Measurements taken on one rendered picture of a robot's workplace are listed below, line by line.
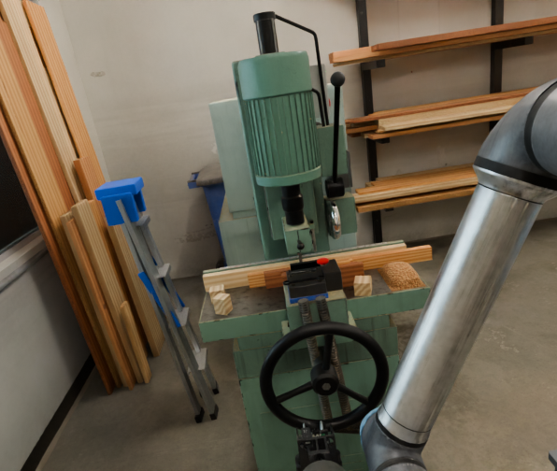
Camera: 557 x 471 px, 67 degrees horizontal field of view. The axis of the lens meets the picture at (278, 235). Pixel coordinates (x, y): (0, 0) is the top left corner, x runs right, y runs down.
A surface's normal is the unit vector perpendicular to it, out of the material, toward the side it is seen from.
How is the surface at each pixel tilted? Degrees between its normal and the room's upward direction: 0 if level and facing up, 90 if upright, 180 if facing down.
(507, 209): 80
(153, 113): 90
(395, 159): 90
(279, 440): 90
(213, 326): 90
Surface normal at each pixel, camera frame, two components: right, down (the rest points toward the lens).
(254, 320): 0.05, 0.33
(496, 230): -0.41, 0.19
